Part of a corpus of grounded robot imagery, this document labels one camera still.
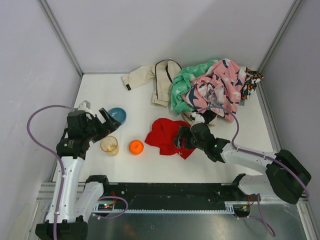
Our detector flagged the red cloth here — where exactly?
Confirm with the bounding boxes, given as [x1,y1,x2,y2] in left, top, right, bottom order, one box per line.
[145,118,195,160]

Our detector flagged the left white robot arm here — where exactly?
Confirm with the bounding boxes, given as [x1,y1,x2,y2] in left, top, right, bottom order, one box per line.
[35,106,121,240]

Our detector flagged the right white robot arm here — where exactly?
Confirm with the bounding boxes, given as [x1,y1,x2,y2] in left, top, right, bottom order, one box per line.
[173,123,312,205]

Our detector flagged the pink navy patterned cloth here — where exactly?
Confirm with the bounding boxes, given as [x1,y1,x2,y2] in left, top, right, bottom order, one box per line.
[182,58,247,122]

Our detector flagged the green white patterned cloth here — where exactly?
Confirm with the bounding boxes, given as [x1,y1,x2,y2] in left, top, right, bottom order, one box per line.
[170,58,220,115]

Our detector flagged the black orange patterned cloth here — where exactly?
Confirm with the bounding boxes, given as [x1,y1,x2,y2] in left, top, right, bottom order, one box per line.
[240,67,264,100]

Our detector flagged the blue bowl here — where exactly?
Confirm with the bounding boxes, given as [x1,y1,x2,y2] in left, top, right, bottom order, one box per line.
[107,107,127,125]

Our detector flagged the amber transparent cup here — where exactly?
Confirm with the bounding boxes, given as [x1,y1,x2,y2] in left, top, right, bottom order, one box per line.
[100,136,119,157]

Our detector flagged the orange fruit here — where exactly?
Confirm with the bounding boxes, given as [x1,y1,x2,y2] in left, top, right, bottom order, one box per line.
[128,139,144,155]

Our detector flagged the beige jacket with black trim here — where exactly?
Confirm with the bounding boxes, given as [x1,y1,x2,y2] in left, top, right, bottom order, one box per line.
[121,58,219,128]

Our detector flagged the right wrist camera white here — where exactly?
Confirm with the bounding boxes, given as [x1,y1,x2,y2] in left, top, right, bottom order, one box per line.
[189,112,205,126]

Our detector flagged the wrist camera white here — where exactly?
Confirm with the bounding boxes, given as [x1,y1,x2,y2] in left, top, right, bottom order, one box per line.
[189,112,205,126]
[74,100,95,120]

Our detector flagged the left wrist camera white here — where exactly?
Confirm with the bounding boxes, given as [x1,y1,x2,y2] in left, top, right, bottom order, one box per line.
[74,100,95,120]

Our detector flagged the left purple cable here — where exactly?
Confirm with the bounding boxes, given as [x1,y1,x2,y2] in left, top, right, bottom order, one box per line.
[26,104,78,240]

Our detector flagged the purple cable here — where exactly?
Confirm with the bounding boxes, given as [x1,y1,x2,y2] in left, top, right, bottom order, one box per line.
[26,104,78,240]
[196,104,312,238]

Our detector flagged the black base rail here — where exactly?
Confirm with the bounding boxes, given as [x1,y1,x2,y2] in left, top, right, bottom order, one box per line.
[102,182,248,212]

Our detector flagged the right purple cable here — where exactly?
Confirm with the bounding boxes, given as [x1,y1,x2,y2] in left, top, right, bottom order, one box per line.
[196,104,312,238]

